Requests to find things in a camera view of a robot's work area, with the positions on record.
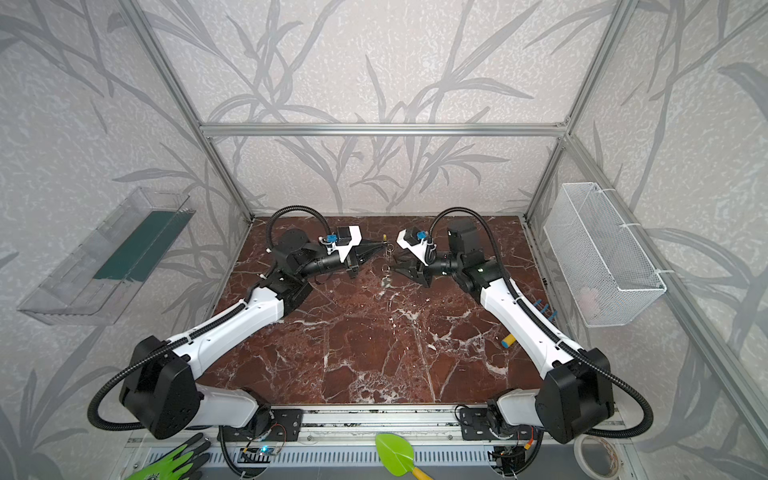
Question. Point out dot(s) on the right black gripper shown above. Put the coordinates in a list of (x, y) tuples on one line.
[(421, 267)]

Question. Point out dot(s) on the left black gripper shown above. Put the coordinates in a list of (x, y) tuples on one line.
[(352, 259)]

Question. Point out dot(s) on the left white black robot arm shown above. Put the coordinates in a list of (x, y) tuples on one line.
[(163, 393)]

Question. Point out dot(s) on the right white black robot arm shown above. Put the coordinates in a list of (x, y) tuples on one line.
[(572, 398)]

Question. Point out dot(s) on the blue toy rake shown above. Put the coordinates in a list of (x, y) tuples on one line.
[(544, 309)]

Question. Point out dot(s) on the pink object in basket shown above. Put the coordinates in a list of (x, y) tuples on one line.
[(589, 303)]

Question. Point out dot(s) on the green toy shovel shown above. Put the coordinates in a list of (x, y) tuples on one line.
[(397, 455)]

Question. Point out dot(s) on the tape roll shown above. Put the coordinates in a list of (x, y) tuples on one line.
[(597, 458)]

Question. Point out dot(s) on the green black work glove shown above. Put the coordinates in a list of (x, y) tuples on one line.
[(184, 462)]

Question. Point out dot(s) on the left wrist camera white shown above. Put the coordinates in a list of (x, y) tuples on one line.
[(343, 241)]

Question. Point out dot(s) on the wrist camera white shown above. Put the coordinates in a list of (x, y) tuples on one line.
[(418, 242), (343, 241)]

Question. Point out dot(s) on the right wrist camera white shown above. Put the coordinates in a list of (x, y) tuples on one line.
[(418, 242)]

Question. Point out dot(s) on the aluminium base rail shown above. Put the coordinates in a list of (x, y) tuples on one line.
[(344, 436)]

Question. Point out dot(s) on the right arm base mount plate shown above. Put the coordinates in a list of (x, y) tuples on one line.
[(487, 423)]

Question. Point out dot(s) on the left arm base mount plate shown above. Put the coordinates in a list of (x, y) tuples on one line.
[(279, 425)]

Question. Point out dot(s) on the white wire mesh basket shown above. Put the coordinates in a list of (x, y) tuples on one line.
[(595, 247)]

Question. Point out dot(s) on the clear plastic wall tray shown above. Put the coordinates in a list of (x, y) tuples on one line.
[(96, 282)]

